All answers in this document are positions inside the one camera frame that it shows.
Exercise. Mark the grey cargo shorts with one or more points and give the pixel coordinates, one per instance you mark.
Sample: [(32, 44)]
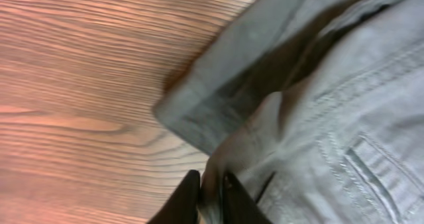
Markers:
[(316, 106)]

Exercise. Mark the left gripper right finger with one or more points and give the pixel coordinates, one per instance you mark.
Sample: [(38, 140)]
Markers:
[(237, 206)]

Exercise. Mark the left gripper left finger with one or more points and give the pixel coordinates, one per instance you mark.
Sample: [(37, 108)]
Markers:
[(181, 206)]

